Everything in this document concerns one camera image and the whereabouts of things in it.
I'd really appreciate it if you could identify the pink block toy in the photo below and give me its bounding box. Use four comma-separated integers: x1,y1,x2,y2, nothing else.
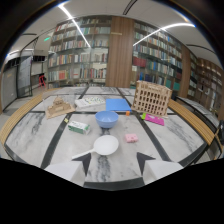
124,133,139,144

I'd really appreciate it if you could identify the white plastic ladle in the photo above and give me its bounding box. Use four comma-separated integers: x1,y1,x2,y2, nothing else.
71,134,120,160

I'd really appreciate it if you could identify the green and white carton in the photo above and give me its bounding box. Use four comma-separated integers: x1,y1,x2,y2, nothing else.
67,120,91,135

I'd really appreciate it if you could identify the magenta flat card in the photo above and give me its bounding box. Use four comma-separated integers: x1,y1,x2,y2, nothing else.
144,113,166,127

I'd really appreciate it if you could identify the small wooden temple model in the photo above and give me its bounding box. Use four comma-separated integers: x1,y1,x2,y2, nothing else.
44,95,77,120

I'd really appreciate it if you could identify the blue plastic bowl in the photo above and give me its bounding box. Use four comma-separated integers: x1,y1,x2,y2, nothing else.
94,110,120,129

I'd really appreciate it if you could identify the large wooden building model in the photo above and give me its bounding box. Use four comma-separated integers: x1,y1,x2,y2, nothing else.
131,79,173,118

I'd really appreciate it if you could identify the blue flat board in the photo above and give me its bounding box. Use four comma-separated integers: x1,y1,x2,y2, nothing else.
105,98,133,113

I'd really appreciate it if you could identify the red stool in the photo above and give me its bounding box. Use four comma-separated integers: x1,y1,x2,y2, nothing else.
38,74,47,88

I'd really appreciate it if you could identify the curved wooden bookshelf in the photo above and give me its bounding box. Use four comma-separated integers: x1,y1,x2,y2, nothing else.
188,51,224,121

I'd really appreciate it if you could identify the wooden bookshelf with books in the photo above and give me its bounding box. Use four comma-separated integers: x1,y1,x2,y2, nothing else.
130,19,185,100
46,15,113,90

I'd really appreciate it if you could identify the wooden wall panel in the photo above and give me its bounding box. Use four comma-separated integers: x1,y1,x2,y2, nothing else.
105,15,136,89

